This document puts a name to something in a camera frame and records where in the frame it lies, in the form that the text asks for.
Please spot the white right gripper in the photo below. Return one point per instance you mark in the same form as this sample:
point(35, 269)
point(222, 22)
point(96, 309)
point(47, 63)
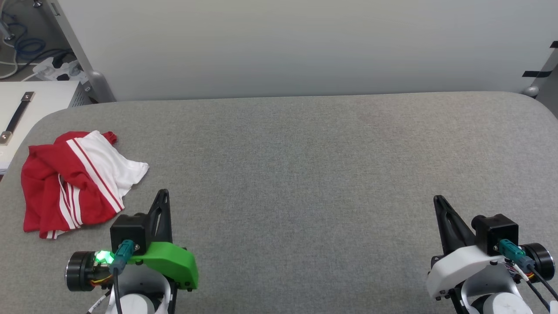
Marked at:
point(462, 266)

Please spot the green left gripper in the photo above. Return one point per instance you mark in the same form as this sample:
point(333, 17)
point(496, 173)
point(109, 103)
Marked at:
point(170, 261)

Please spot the red and white jersey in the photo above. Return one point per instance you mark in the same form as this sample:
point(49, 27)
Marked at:
point(43, 183)

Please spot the white equipment box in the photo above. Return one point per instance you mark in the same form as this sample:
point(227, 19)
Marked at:
point(48, 100)

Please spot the white power strip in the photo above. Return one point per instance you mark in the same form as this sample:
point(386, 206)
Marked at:
point(56, 69)

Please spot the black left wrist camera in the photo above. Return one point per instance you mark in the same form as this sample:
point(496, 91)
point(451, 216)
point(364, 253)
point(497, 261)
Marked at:
point(128, 229)

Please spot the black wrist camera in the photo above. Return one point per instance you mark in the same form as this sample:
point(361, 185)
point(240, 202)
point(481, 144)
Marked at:
point(128, 229)
point(495, 229)

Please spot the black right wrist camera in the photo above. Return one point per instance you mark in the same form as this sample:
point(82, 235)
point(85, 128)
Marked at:
point(495, 229)

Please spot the grey partition post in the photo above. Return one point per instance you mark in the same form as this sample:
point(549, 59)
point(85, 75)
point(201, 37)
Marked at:
point(85, 69)

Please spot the grey post with black tape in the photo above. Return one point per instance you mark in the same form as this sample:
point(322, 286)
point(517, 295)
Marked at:
point(542, 72)

